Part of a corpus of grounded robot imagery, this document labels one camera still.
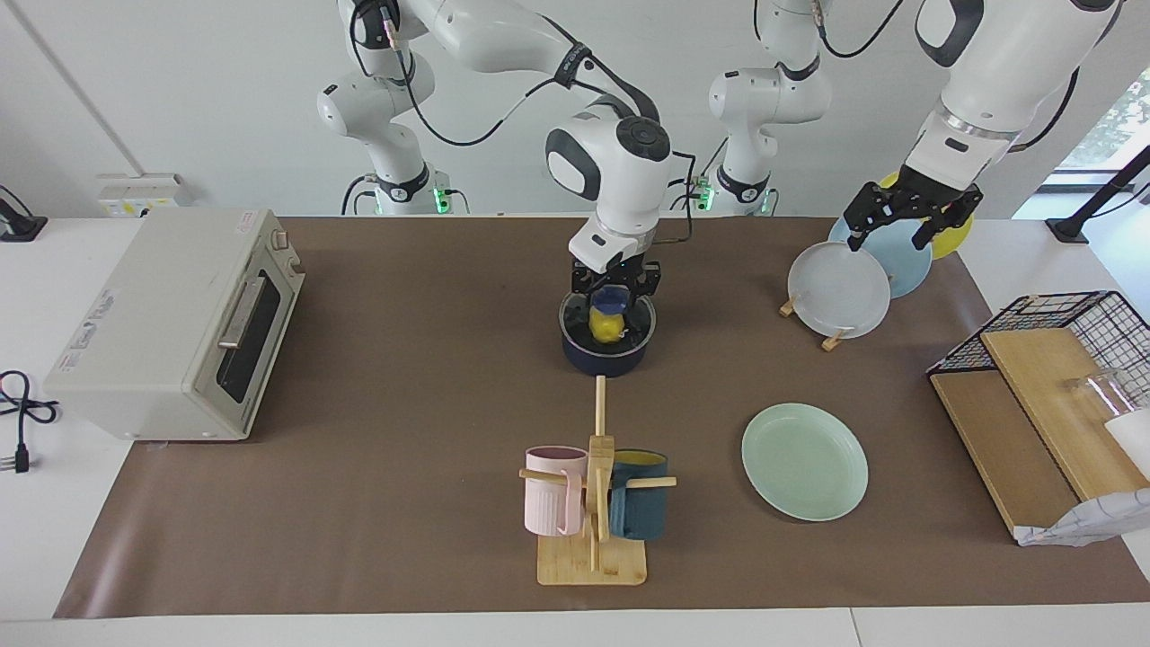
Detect glass lid with blue knob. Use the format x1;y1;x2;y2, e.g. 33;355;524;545
559;288;657;359

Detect yellow plate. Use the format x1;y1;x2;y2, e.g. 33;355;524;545
880;171;976;261

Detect light blue plate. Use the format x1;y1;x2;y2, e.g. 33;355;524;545
828;216;933;299

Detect grey plate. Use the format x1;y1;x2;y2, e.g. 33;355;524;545
788;241;892;341

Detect wooden plate rack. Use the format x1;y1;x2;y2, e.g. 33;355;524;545
779;297;847;353

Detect pale green plate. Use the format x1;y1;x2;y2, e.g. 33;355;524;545
742;403;870;522

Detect dark blue saucepan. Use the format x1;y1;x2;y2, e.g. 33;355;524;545
559;292;657;378

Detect pink ribbed mug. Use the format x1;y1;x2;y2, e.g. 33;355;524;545
525;446;589;537

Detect dark teal mug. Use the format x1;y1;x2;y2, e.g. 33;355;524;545
609;449;670;542

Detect light wooden board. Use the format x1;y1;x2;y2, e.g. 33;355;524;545
981;328;1150;502

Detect brown wooden board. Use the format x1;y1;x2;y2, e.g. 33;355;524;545
930;370;1079;540

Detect clear glass cup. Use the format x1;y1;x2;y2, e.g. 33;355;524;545
1069;370;1137;419

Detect wooden mug tree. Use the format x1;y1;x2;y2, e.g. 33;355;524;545
518;376;677;587

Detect brown table mat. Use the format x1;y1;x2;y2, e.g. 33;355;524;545
54;216;1150;619

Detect white cup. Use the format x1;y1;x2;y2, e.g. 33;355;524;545
1105;409;1150;477

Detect wooden box with mesh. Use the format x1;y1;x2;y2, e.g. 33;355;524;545
1015;490;1150;547

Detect cream toaster oven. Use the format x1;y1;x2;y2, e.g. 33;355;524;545
43;208;306;441

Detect white power strip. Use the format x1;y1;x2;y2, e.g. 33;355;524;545
97;173;194;218

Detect black clamp base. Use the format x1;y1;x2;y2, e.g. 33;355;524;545
0;184;48;242

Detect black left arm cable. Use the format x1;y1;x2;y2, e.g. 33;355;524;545
813;0;904;61

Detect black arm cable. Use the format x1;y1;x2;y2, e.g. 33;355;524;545
813;0;904;61
350;0;697;244

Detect black wire basket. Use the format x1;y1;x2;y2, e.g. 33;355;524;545
928;290;1150;410

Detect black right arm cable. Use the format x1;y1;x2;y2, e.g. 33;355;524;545
350;0;697;244

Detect black power cable with plug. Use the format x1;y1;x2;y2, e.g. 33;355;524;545
0;370;61;474

